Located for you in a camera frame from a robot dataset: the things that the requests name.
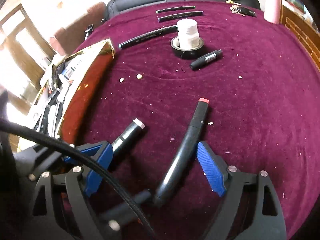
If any black marker white cap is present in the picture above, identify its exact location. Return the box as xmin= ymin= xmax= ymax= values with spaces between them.
xmin=112 ymin=118 xmax=145 ymax=157

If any gold white tray box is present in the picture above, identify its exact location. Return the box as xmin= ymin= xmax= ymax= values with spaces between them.
xmin=27 ymin=38 xmax=116 ymax=144

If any black marker teal cap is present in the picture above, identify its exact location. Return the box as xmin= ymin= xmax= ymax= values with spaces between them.
xmin=118 ymin=25 xmax=178 ymax=49

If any black marker red cap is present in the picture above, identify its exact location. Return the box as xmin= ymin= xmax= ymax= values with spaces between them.
xmin=153 ymin=98 xmax=209 ymax=206

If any black marker green cap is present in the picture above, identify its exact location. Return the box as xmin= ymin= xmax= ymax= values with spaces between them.
xmin=156 ymin=5 xmax=196 ymax=14

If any white pill bottle green label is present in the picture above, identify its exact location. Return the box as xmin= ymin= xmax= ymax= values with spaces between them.
xmin=177 ymin=18 xmax=200 ymax=43

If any white gloved left hand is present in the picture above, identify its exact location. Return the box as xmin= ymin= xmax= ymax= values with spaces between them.
xmin=108 ymin=219 xmax=121 ymax=231

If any black marker purple cap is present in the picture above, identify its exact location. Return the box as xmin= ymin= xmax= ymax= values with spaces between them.
xmin=157 ymin=11 xmax=203 ymax=23

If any pink thermos bottle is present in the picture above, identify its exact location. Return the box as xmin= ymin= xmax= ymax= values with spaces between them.
xmin=264 ymin=0 xmax=281 ymax=24

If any brown armchair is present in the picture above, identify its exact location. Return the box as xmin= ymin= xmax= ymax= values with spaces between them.
xmin=49 ymin=2 xmax=107 ymax=55

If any black braided cable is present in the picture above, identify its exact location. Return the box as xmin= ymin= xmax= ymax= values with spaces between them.
xmin=0 ymin=117 xmax=158 ymax=240

